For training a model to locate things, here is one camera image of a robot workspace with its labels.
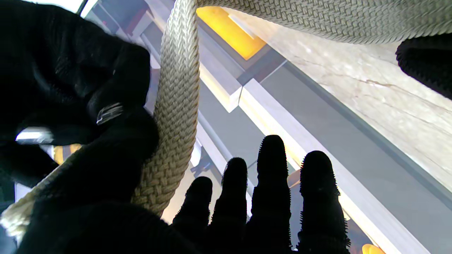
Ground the light wooden counter shelf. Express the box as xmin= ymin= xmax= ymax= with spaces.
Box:
xmin=238 ymin=78 xmax=431 ymax=254

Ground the beige woven belt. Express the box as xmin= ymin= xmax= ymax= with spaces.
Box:
xmin=0 ymin=0 xmax=452 ymax=244

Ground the large brown ribbed planter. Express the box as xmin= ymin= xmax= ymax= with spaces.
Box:
xmin=287 ymin=169 xmax=301 ymax=188

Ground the orange fruit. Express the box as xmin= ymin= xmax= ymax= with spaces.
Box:
xmin=362 ymin=243 xmax=386 ymax=254

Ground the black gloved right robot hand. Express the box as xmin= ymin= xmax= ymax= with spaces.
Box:
xmin=0 ymin=0 xmax=452 ymax=187

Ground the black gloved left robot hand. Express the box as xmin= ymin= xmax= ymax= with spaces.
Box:
xmin=16 ymin=111 xmax=352 ymax=254

